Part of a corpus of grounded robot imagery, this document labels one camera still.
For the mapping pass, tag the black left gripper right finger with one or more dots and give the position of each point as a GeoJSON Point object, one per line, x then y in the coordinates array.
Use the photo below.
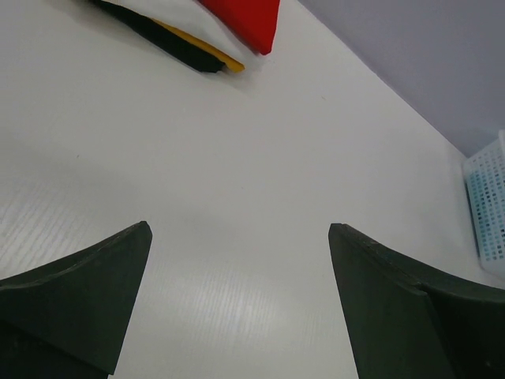
{"type": "Point", "coordinates": [406, 319]}

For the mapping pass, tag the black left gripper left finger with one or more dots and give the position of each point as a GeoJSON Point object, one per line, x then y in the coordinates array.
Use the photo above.
{"type": "Point", "coordinates": [68, 318]}

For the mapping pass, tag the red folded t shirt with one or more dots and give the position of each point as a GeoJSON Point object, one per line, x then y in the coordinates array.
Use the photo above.
{"type": "Point", "coordinates": [253, 21]}

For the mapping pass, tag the black folded t shirt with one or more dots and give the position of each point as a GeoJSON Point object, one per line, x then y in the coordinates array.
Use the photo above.
{"type": "Point", "coordinates": [167, 41]}

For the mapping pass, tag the white plastic mesh basket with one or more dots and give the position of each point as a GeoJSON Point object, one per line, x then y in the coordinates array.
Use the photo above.
{"type": "Point", "coordinates": [484, 178]}

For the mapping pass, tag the yellow folded t shirt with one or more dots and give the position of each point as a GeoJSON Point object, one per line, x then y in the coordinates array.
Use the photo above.
{"type": "Point", "coordinates": [230, 63]}

